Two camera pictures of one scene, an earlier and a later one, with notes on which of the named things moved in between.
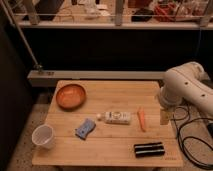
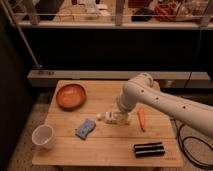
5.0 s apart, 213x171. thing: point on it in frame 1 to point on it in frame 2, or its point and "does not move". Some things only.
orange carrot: x=141 y=119 does not move
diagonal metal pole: x=37 y=65 does not move
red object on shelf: x=165 y=12 does not move
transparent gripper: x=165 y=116 to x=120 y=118
